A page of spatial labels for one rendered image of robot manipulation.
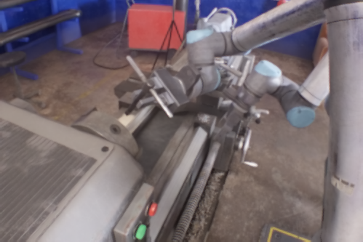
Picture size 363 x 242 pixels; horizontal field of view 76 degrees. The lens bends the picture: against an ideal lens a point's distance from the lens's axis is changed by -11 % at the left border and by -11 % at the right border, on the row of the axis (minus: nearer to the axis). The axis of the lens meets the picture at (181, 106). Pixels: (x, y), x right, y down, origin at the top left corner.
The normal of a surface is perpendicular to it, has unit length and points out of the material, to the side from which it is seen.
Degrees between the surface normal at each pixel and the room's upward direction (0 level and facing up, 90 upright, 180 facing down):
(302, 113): 95
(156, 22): 90
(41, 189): 0
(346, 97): 88
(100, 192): 45
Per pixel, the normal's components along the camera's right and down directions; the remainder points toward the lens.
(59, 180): 0.07, -0.83
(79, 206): 0.62, -0.51
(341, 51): -0.95, 0.15
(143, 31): -0.01, 0.55
